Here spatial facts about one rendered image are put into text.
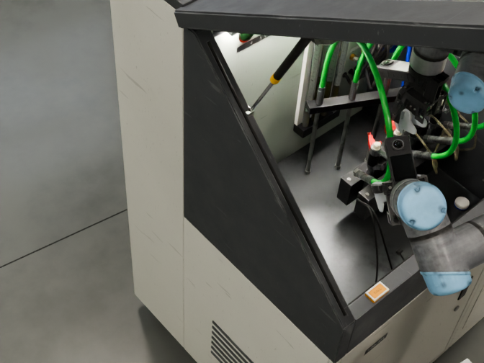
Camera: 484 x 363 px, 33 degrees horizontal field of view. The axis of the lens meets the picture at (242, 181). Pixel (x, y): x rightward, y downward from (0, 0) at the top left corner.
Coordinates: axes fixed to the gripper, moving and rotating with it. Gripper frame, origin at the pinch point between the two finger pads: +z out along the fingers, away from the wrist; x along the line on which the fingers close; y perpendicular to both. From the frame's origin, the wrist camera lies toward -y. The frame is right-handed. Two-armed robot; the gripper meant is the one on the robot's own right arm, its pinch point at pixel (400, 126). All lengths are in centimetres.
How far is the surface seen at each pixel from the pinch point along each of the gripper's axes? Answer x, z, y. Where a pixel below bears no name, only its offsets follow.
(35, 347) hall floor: -71, 122, -73
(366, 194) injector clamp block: -3.9, 23.4, -1.7
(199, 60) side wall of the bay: -34.9, -17.1, -31.1
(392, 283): -16.8, 26.6, 19.4
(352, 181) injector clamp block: -3.3, 23.6, -7.2
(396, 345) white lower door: -6, 66, 21
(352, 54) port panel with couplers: 20.0, 10.7, -32.4
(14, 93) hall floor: -11, 122, -187
